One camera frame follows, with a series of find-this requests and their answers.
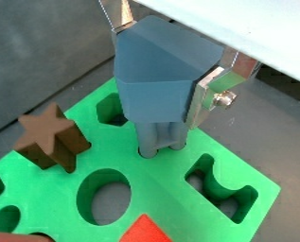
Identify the pink cylinder block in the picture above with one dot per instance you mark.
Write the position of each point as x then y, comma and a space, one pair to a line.
11, 237

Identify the green shape sorter board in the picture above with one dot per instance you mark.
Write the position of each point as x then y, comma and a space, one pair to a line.
201, 193

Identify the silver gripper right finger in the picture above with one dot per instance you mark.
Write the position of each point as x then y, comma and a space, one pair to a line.
212, 92

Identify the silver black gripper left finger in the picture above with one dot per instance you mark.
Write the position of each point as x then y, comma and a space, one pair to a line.
117, 13

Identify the red cube block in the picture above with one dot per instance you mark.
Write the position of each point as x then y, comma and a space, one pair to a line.
144, 231

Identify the brown star block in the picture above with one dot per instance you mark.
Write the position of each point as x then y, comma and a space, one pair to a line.
51, 140

